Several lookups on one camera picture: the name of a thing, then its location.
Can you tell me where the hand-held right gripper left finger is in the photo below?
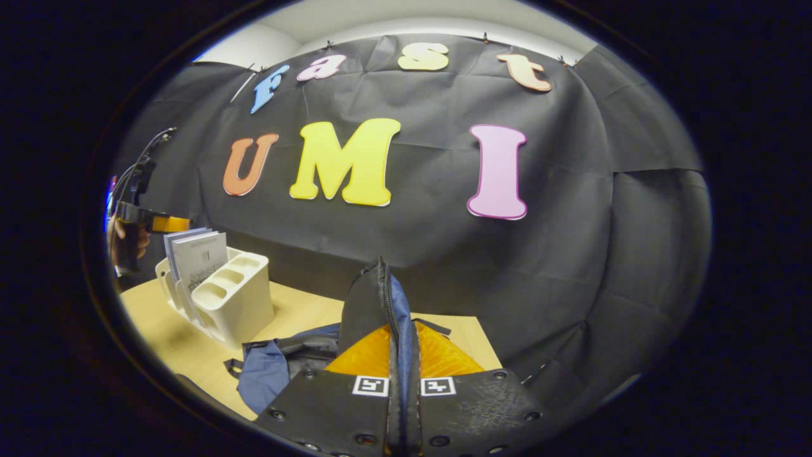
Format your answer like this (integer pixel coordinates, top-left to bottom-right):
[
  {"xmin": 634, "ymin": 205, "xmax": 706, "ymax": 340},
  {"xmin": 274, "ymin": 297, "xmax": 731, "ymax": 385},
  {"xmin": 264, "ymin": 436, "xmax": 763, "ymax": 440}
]
[{"xmin": 254, "ymin": 324, "xmax": 391, "ymax": 457}]

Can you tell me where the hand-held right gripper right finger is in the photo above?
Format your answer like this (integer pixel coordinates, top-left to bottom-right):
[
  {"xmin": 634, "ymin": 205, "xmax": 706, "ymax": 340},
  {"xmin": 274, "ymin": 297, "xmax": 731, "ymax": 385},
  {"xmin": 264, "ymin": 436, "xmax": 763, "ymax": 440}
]
[{"xmin": 411, "ymin": 320, "xmax": 547, "ymax": 457}]

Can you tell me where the blue schoolbag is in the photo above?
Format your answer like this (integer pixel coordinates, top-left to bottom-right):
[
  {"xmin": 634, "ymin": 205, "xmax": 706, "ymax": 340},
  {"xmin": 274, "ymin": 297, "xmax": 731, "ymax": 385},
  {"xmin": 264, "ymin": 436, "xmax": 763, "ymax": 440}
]
[{"xmin": 224, "ymin": 256, "xmax": 452, "ymax": 457}]

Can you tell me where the white book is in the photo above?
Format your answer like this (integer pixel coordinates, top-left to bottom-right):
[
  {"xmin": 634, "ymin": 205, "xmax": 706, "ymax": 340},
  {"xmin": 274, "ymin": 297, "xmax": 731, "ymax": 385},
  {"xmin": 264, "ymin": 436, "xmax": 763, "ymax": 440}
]
[{"xmin": 171, "ymin": 231, "xmax": 230, "ymax": 300}]

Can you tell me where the cream plastic bookshelf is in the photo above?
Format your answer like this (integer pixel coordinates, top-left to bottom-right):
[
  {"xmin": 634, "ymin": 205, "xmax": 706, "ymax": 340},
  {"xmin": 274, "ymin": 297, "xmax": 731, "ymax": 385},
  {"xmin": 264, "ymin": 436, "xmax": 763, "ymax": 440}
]
[{"xmin": 155, "ymin": 246, "xmax": 275, "ymax": 350}]

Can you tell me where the pale blue book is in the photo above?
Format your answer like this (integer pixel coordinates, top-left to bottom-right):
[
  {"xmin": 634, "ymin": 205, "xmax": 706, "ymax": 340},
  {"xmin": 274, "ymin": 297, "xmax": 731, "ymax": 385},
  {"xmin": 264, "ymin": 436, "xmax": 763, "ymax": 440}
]
[{"xmin": 163, "ymin": 227, "xmax": 213, "ymax": 281}]

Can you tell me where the black backdrop cloth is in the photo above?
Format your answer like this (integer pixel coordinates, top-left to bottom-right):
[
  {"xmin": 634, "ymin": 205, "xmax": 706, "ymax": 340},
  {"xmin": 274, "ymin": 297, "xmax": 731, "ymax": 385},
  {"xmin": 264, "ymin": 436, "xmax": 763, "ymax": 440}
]
[{"xmin": 111, "ymin": 33, "xmax": 712, "ymax": 407}]

